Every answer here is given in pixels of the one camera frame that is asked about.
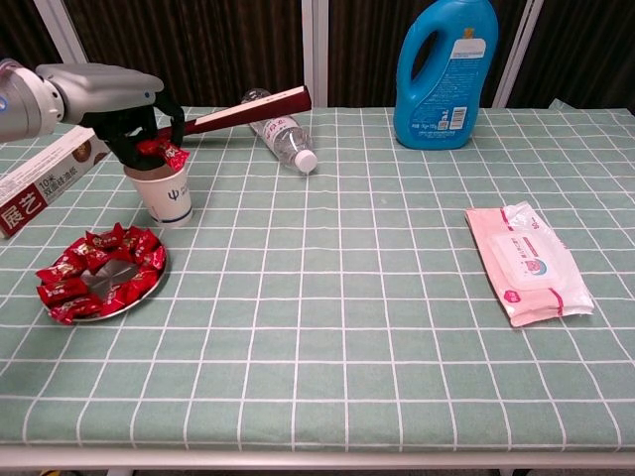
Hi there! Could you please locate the long baking paper box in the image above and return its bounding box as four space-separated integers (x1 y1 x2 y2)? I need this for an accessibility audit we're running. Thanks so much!
0 126 113 240

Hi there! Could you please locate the pink wet wipes pack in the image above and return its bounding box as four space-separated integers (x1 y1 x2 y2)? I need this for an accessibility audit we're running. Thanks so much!
464 200 595 327

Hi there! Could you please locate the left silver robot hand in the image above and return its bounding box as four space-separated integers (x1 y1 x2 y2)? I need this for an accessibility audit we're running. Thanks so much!
34 61 186 170

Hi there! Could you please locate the white table frame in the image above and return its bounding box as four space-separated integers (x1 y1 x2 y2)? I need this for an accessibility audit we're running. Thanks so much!
0 444 635 476

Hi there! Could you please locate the white paper cup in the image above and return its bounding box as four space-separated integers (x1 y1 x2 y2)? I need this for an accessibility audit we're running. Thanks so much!
123 161 194 229

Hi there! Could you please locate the dark red folded fan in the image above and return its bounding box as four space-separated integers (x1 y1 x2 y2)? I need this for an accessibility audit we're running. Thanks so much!
157 85 314 142

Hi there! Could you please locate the clear plastic water bottle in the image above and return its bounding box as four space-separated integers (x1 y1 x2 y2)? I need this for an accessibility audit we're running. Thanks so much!
241 87 318 175

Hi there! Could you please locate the green checked tablecloth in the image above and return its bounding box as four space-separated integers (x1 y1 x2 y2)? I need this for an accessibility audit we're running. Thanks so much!
0 98 635 453

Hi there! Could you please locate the dark partition screen white frame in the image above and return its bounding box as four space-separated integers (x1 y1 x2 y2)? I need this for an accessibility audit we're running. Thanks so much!
47 0 317 108
505 0 635 110
0 0 95 120
315 0 532 108

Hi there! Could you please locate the blue detergent pump bottle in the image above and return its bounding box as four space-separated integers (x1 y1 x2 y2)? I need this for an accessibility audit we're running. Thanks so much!
393 0 500 150

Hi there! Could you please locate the round steel plate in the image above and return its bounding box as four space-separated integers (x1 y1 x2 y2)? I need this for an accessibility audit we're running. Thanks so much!
40 226 170 324

